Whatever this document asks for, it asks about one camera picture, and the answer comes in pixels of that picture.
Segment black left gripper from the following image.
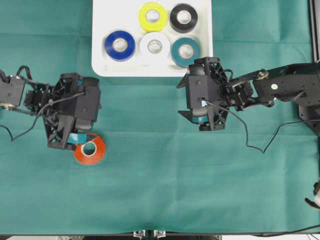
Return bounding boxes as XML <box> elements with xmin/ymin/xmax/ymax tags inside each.
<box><xmin>23</xmin><ymin>73</ymin><xmax>97</xmax><ymax>150</ymax></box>

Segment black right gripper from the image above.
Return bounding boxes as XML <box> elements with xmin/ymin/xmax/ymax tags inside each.
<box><xmin>176</xmin><ymin>57</ymin><xmax>255</xmax><ymax>132</ymax></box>

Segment green tape roll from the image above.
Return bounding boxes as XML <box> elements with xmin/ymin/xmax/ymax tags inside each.
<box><xmin>171</xmin><ymin>37</ymin><xmax>201</xmax><ymax>68</ymax></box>

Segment white tape roll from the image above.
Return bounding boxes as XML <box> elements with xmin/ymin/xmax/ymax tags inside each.
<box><xmin>139</xmin><ymin>32</ymin><xmax>171</xmax><ymax>64</ymax></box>

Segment black tape roll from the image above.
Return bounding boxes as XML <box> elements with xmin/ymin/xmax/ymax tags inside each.
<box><xmin>169</xmin><ymin>3</ymin><xmax>198</xmax><ymax>34</ymax></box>

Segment blue tape roll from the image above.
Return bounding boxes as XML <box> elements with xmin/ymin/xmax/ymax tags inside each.
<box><xmin>104</xmin><ymin>30</ymin><xmax>136</xmax><ymax>62</ymax></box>

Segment yellow tape roll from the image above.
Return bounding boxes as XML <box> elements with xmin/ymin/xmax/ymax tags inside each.
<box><xmin>138</xmin><ymin>2</ymin><xmax>168</xmax><ymax>33</ymax></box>

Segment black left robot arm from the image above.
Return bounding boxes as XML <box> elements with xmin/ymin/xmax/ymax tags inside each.
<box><xmin>0</xmin><ymin>65</ymin><xmax>101</xmax><ymax>151</ymax></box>

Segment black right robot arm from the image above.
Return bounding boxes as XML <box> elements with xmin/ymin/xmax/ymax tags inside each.
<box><xmin>177</xmin><ymin>57</ymin><xmax>320</xmax><ymax>135</ymax></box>

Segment white plastic case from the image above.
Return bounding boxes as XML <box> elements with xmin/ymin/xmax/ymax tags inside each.
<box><xmin>91</xmin><ymin>0</ymin><xmax>214</xmax><ymax>77</ymax></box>

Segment green table cloth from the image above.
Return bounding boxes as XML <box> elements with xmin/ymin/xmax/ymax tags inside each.
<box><xmin>0</xmin><ymin>0</ymin><xmax>320</xmax><ymax>235</ymax></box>

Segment metal table clamps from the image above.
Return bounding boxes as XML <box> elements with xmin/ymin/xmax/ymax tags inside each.
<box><xmin>133</xmin><ymin>230</ymin><xmax>166</xmax><ymax>240</ymax></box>

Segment white black object right edge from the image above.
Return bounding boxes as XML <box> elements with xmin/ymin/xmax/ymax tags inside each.
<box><xmin>304</xmin><ymin>181</ymin><xmax>320</xmax><ymax>210</ymax></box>

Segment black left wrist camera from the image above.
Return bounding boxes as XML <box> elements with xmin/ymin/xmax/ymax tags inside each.
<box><xmin>59</xmin><ymin>77</ymin><xmax>101</xmax><ymax>131</ymax></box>

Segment black left camera cable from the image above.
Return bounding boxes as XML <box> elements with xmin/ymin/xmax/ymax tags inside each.
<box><xmin>0</xmin><ymin>91</ymin><xmax>86</xmax><ymax>143</ymax></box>

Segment black camera cable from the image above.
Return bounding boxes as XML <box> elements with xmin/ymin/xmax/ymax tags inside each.
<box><xmin>0</xmin><ymin>91</ymin><xmax>86</xmax><ymax>143</ymax></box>
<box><xmin>206</xmin><ymin>101</ymin><xmax>320</xmax><ymax>155</ymax></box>

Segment black right camera cable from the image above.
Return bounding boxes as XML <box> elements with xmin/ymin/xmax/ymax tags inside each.
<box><xmin>206</xmin><ymin>101</ymin><xmax>320</xmax><ymax>155</ymax></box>

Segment aluminium frame post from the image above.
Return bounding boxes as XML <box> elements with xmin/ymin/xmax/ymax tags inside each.
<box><xmin>308</xmin><ymin>0</ymin><xmax>320</xmax><ymax>63</ymax></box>

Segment black cable bottom right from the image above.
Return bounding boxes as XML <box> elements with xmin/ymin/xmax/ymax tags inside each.
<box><xmin>254</xmin><ymin>224</ymin><xmax>320</xmax><ymax>237</ymax></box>

